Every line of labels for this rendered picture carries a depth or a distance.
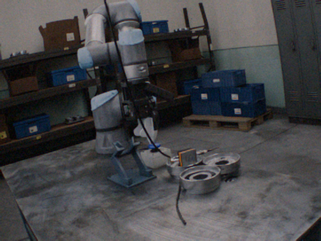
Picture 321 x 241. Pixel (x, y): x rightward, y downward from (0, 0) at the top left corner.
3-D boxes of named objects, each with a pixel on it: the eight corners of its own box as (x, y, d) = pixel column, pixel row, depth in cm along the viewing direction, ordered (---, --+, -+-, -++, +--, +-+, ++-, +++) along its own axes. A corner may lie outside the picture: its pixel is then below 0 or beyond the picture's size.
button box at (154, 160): (172, 162, 105) (170, 148, 104) (154, 169, 101) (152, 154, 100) (158, 158, 112) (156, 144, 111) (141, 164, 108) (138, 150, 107)
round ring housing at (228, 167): (240, 178, 83) (239, 163, 82) (202, 181, 86) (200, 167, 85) (241, 163, 93) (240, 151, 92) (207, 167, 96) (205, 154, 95)
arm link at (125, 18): (124, 123, 137) (106, 10, 143) (159, 117, 138) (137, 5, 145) (122, 119, 125) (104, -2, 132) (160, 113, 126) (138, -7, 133)
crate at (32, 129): (46, 127, 438) (43, 112, 433) (52, 130, 405) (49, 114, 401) (14, 136, 412) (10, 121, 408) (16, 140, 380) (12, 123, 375)
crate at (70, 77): (79, 80, 463) (77, 66, 458) (88, 79, 431) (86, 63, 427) (46, 88, 435) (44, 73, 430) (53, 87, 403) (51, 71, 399)
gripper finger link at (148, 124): (139, 148, 102) (134, 119, 100) (155, 143, 105) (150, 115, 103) (145, 150, 99) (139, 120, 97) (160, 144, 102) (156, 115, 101)
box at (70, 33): (83, 43, 418) (79, 16, 411) (44, 51, 392) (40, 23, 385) (76, 47, 449) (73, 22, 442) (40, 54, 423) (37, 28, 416)
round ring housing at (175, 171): (173, 167, 100) (171, 155, 99) (207, 166, 97) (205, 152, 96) (164, 181, 90) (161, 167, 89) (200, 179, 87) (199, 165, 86)
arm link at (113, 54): (109, 43, 112) (108, 41, 101) (140, 37, 112) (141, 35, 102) (112, 64, 113) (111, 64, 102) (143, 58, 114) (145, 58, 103)
